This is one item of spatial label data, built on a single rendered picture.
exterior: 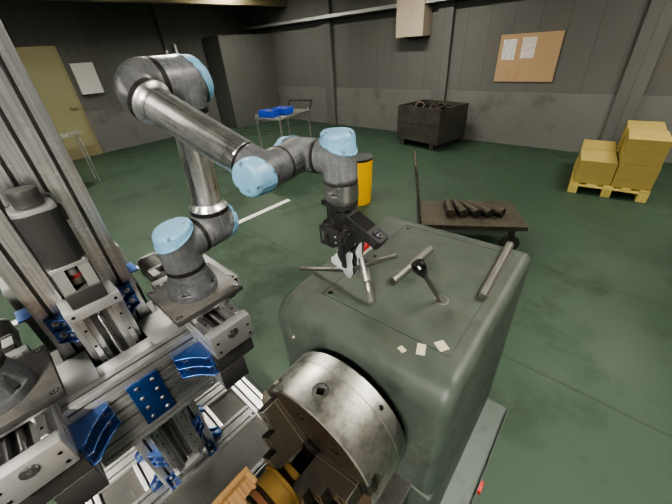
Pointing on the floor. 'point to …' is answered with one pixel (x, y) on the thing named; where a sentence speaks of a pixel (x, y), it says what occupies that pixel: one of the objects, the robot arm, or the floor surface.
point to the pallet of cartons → (623, 161)
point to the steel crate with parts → (432, 122)
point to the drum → (364, 177)
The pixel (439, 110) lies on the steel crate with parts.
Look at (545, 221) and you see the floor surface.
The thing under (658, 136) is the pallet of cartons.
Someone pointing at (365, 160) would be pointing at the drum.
